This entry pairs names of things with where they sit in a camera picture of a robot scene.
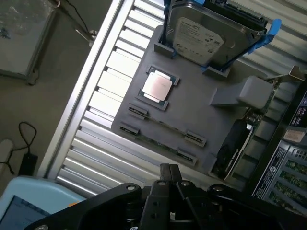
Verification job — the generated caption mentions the glass panel in metal frame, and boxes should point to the glass panel in metal frame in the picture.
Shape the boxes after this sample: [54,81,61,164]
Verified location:
[0,0,57,86]

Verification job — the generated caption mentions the thin black cable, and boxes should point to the thin black cable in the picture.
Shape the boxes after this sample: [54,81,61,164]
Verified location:
[64,0,91,33]

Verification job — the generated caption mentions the green RAM stick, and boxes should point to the green RAM stick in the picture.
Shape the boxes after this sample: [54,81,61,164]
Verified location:
[120,125,197,164]

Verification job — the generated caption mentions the blue plastic disk caddy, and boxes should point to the blue plastic disk caddy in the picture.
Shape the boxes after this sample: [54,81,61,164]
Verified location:
[160,0,283,73]

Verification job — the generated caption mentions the black graphics card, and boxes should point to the black graphics card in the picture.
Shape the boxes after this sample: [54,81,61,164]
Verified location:
[212,66,307,182]

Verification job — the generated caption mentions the silver labelled hard disk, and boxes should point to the silver labelled hard disk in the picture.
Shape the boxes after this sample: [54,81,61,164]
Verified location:
[167,0,268,67]

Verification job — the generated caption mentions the black adapter cable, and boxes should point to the black adapter cable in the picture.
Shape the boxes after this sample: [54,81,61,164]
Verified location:
[9,121,38,158]

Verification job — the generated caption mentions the grey plastic parts rack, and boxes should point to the grey plastic parts rack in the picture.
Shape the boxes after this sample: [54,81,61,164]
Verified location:
[110,25,274,178]

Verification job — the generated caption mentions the boxes of green circuit boards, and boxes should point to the boxes of green circuit boards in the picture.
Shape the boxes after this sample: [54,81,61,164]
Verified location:
[250,83,307,216]

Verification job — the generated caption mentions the light blue teach pendant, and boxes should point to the light blue teach pendant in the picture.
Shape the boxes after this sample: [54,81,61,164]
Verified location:
[0,176,87,230]

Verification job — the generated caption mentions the black power adapter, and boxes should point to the black power adapter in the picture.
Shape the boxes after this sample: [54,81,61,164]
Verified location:
[19,153,39,177]

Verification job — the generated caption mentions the silver metal stand leg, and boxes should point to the silver metal stand leg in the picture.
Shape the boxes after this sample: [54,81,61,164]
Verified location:
[59,0,98,47]

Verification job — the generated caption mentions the silver CPU on green board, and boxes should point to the silver CPU on green board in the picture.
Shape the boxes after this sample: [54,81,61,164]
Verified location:
[142,70,173,103]

